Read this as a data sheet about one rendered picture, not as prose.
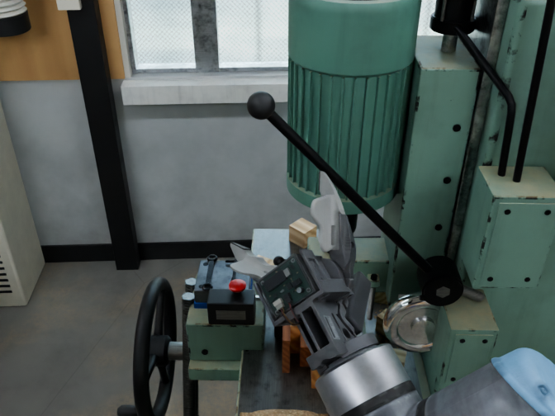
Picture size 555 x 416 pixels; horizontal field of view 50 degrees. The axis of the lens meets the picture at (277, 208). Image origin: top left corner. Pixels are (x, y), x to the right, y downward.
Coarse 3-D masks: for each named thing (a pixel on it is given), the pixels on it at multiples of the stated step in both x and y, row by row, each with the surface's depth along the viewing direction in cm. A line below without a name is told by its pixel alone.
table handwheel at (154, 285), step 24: (168, 288) 123; (144, 312) 107; (168, 312) 128; (144, 336) 105; (168, 336) 119; (144, 360) 104; (168, 360) 117; (144, 384) 104; (168, 384) 126; (144, 408) 106
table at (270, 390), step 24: (264, 240) 133; (288, 240) 133; (264, 336) 109; (192, 360) 108; (216, 360) 108; (240, 360) 105; (264, 360) 104; (240, 384) 100; (264, 384) 100; (288, 384) 100; (240, 408) 96; (264, 408) 96; (288, 408) 96; (312, 408) 96
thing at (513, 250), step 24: (480, 168) 80; (528, 168) 80; (480, 192) 80; (504, 192) 75; (528, 192) 75; (552, 192) 75; (480, 216) 80; (504, 216) 76; (528, 216) 76; (552, 216) 75; (480, 240) 79; (504, 240) 78; (528, 240) 78; (552, 240) 78; (480, 264) 80; (504, 264) 80; (528, 264) 80
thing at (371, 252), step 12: (312, 240) 105; (360, 240) 105; (372, 240) 105; (384, 240) 105; (360, 252) 102; (372, 252) 102; (384, 252) 102; (360, 264) 101; (372, 264) 101; (384, 264) 100; (384, 276) 102; (384, 288) 103
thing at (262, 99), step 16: (256, 96) 72; (256, 112) 72; (272, 112) 73; (288, 128) 75; (304, 144) 76; (320, 160) 77; (336, 176) 78; (352, 192) 80; (368, 208) 81; (384, 224) 82; (400, 240) 84; (416, 256) 85; (416, 272) 90; (432, 272) 86; (448, 272) 86; (432, 288) 86; (448, 288) 86; (464, 288) 89; (432, 304) 88; (448, 304) 88
